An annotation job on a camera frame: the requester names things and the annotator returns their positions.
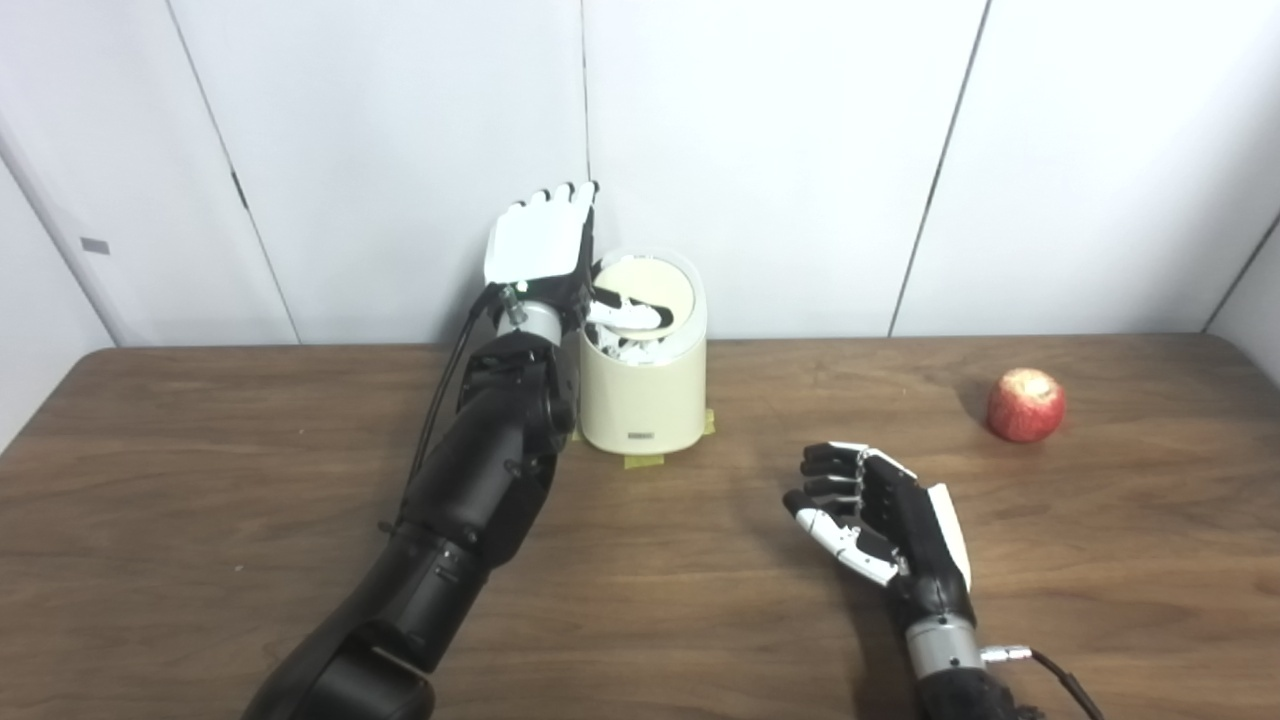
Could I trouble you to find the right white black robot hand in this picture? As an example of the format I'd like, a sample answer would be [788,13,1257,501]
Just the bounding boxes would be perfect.
[783,441,974,629]

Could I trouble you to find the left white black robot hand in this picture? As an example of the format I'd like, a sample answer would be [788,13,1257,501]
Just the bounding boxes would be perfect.
[483,181,676,346]

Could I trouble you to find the cream round bin lid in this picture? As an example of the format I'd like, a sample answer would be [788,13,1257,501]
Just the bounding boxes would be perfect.
[598,257,698,341]

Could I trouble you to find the red apple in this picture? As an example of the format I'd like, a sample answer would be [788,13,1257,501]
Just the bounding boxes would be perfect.
[987,367,1067,444]

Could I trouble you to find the cream-colored round bin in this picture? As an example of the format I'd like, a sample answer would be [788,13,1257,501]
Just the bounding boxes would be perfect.
[578,247,709,456]

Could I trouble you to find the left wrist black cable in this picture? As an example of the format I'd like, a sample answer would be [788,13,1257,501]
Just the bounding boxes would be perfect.
[410,285,511,501]

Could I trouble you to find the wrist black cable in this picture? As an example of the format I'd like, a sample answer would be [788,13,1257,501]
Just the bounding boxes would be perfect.
[410,285,511,501]
[980,645,1106,720]

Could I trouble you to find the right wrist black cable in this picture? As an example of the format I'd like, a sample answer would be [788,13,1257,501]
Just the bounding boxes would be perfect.
[980,645,1106,720]

